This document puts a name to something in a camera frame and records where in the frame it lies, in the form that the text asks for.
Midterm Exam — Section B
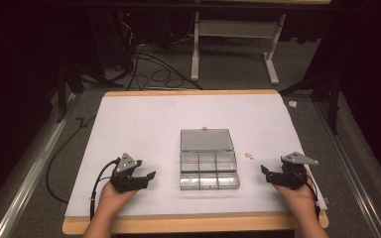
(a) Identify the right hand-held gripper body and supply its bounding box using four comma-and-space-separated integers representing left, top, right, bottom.
279, 151, 319, 191

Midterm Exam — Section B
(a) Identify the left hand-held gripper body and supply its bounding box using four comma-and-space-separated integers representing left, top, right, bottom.
109, 152, 144, 194

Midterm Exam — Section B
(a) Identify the person's left hand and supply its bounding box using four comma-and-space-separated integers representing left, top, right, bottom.
97, 180, 139, 217

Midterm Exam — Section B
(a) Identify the person's right hand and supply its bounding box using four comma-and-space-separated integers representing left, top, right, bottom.
272, 168, 319, 222

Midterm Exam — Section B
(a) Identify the white table mat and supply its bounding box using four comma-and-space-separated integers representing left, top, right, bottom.
64, 93, 329, 218

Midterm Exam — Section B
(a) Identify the clear plastic compartment box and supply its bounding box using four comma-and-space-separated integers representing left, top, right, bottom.
179, 126, 241, 191

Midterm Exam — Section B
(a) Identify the black metal stand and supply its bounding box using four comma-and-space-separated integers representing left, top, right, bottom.
278, 69, 342, 136
55, 61, 124, 124

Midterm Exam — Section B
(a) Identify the dark computer tower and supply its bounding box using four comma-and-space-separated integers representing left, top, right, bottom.
111, 9, 137, 72

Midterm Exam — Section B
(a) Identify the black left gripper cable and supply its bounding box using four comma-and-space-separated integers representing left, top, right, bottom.
89, 158, 121, 222

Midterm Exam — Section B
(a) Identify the aluminium rail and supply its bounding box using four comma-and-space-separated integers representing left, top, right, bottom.
313, 101, 381, 238
0, 92, 77, 238

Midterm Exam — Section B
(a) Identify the black floor cable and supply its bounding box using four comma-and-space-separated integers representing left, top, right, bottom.
45, 114, 97, 204

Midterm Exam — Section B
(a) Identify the tangle of black floor cables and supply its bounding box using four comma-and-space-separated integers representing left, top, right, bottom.
124, 42, 204, 92

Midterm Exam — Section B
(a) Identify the white metal desk frame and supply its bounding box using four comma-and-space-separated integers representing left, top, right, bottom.
190, 11, 288, 86

